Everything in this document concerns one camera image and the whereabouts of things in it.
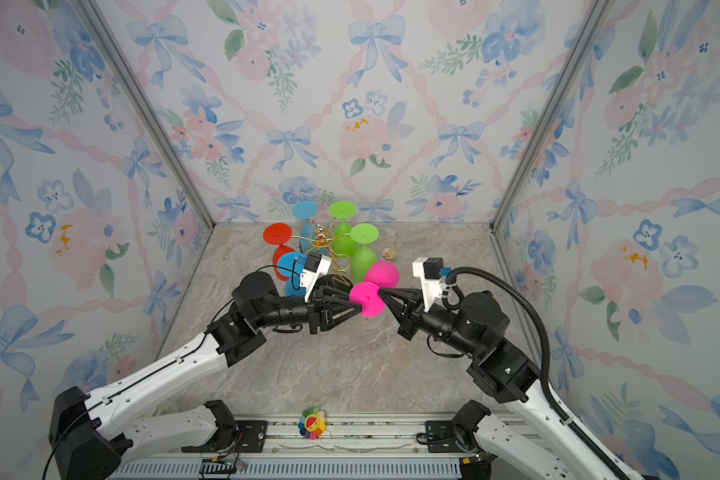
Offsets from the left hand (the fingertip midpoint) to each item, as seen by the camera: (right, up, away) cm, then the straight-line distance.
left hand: (359, 306), depth 58 cm
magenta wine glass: (+5, +6, +11) cm, 14 cm away
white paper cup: (-30, -14, -11) cm, 35 cm away
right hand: (+4, +3, 0) cm, 5 cm away
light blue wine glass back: (-14, +14, +19) cm, 27 cm away
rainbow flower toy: (-12, -32, +17) cm, 38 cm away
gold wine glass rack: (-10, +14, +19) cm, 26 cm away
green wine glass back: (-6, +14, +31) cm, 34 cm away
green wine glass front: (+1, +9, +24) cm, 26 cm away
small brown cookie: (+10, +11, +54) cm, 56 cm away
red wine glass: (-21, +15, +19) cm, 32 cm away
